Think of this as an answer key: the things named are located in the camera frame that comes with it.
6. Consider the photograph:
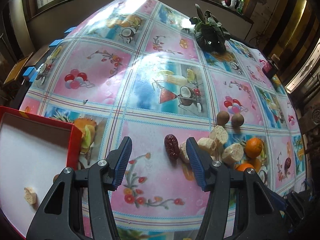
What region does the green potted plant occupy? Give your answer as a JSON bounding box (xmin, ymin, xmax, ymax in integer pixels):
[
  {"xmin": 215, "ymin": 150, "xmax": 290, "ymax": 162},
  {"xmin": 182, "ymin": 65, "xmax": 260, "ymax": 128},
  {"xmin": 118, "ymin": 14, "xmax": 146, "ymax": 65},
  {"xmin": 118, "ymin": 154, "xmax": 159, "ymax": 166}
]
[{"xmin": 182, "ymin": 4, "xmax": 232, "ymax": 54}]

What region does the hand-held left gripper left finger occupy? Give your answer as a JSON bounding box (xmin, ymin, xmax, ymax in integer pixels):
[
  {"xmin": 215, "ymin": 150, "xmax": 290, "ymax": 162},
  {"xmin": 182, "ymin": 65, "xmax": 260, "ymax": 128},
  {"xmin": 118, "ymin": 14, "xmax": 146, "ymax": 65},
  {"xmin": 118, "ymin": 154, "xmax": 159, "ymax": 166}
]
[{"xmin": 26, "ymin": 136, "xmax": 133, "ymax": 240}]

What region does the wooden chair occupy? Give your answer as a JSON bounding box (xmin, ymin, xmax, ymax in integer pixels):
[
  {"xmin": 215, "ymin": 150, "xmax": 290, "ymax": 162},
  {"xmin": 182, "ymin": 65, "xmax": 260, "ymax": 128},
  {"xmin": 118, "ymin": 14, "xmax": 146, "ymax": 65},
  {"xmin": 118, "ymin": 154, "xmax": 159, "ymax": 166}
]
[{"xmin": 2, "ymin": 51, "xmax": 34, "ymax": 85}]

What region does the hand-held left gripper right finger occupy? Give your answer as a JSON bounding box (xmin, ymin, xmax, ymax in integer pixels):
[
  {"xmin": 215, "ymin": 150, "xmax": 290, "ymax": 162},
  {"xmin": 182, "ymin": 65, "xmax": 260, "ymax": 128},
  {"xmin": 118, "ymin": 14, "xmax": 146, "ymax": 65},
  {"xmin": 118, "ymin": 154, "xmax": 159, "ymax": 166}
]
[{"xmin": 185, "ymin": 137, "xmax": 285, "ymax": 240}]

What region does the orange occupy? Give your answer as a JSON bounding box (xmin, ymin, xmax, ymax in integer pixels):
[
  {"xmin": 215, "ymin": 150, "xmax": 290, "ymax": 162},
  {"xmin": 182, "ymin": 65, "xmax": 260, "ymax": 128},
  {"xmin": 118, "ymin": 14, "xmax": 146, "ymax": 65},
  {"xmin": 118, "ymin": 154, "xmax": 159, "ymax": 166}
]
[
  {"xmin": 244, "ymin": 137, "xmax": 263, "ymax": 158},
  {"xmin": 236, "ymin": 163, "xmax": 255, "ymax": 173}
]

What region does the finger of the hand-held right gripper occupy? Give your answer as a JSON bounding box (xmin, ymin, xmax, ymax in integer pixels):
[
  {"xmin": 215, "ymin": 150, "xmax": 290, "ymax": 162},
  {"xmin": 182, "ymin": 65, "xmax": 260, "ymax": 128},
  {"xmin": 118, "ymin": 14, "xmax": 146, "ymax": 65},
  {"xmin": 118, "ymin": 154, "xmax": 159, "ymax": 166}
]
[{"xmin": 269, "ymin": 190, "xmax": 286, "ymax": 209}]

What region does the dark carved wooden furniture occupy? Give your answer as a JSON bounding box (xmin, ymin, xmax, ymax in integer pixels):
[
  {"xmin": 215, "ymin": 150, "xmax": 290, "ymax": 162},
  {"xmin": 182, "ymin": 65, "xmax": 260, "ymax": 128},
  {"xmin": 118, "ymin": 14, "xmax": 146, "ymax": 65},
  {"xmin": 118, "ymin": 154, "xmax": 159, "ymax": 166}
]
[{"xmin": 297, "ymin": 97, "xmax": 320, "ymax": 180}]

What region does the red box white inside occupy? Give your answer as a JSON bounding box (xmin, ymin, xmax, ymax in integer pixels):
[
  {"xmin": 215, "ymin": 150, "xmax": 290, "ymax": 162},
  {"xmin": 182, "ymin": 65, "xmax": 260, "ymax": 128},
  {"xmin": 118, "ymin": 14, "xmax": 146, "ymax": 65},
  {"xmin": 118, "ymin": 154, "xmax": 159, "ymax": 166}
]
[{"xmin": 0, "ymin": 106, "xmax": 83, "ymax": 238}]

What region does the printed plastic tablecloth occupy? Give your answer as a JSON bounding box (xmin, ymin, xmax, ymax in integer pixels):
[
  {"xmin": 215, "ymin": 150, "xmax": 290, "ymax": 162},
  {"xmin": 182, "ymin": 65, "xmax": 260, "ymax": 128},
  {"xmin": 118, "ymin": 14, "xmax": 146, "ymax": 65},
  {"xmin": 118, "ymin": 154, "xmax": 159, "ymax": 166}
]
[{"xmin": 19, "ymin": 0, "xmax": 307, "ymax": 240}]

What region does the dark jar pink label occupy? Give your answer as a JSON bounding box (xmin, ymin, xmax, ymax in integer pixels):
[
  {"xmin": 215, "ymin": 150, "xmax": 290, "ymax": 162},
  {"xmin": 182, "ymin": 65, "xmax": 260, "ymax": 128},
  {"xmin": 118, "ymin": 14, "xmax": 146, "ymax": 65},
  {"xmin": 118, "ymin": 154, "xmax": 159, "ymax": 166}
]
[{"xmin": 262, "ymin": 54, "xmax": 279, "ymax": 79}]

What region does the wooden stool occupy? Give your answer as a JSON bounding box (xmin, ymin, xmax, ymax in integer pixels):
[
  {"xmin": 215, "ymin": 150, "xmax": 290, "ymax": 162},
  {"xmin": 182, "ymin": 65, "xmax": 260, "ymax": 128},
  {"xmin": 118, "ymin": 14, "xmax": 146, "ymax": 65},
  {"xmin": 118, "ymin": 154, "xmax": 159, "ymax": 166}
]
[{"xmin": 25, "ymin": 44, "xmax": 50, "ymax": 67}]

